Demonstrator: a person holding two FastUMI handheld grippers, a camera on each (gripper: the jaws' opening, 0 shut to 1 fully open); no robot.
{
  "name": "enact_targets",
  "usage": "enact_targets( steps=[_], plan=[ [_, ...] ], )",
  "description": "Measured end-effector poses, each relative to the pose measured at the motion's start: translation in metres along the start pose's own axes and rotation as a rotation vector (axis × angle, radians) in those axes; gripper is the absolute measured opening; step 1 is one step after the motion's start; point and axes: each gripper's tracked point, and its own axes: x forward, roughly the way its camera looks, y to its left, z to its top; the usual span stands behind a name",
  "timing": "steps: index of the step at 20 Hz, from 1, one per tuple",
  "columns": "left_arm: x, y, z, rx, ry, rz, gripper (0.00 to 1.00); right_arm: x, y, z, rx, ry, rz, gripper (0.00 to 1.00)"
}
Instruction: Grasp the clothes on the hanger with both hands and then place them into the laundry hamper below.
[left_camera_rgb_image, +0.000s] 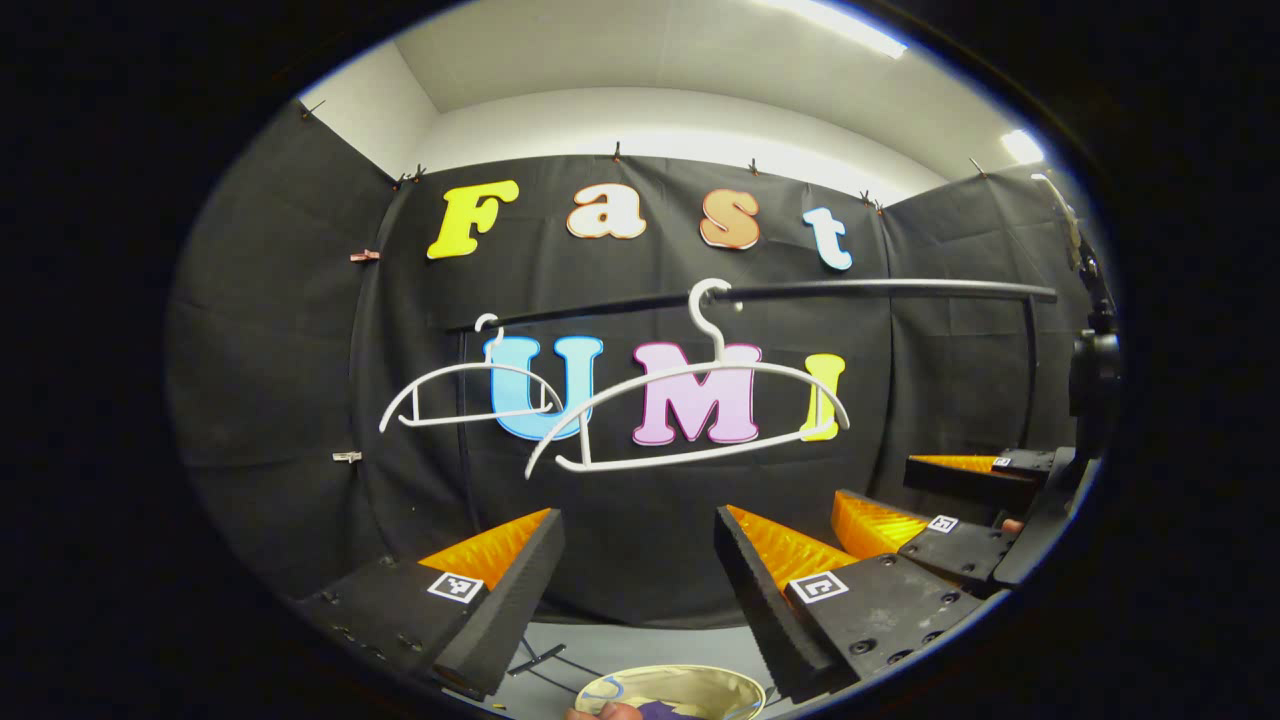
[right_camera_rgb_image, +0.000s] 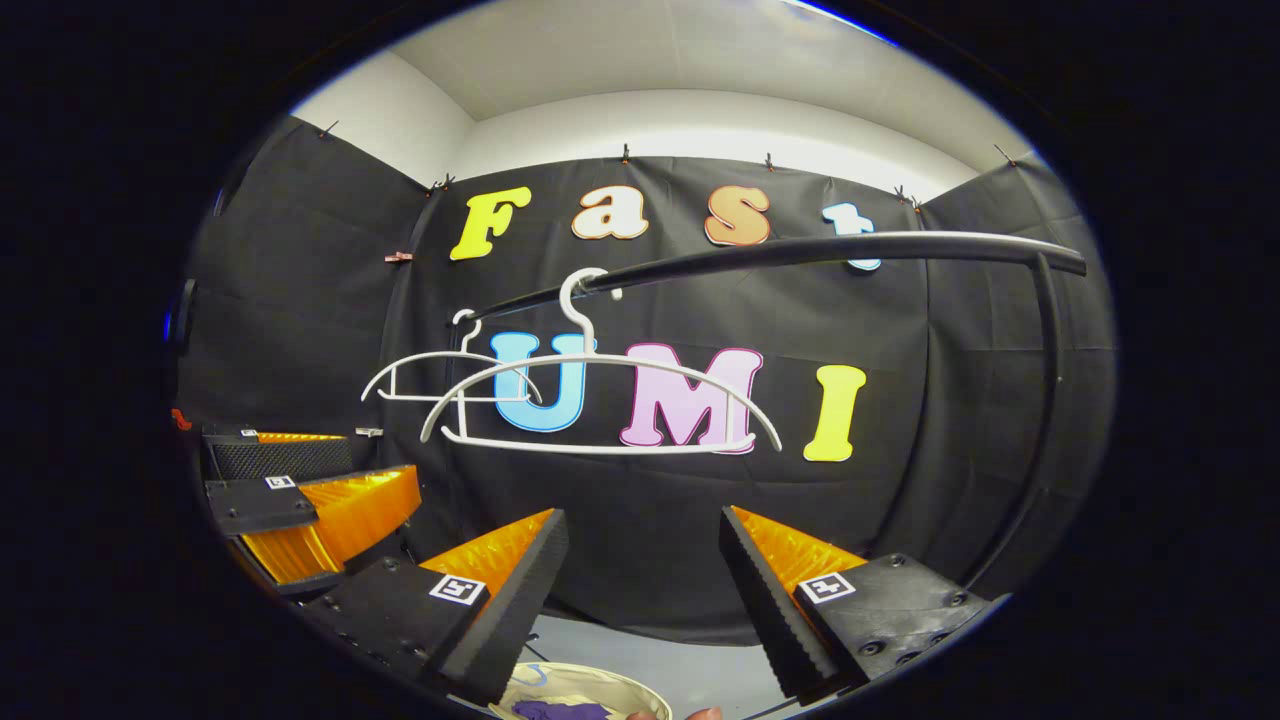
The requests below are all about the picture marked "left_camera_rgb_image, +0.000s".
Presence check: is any white plastic clothes hanger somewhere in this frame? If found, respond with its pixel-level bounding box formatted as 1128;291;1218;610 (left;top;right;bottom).
378;313;566;434
525;278;851;481

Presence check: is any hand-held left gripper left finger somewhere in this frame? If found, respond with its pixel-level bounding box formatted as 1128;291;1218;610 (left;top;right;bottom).
295;508;566;701

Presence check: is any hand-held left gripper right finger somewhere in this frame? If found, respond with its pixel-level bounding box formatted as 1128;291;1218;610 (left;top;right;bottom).
714;505;986;704

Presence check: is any long ceiling light panel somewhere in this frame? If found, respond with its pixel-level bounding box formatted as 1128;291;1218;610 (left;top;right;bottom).
770;0;909;59

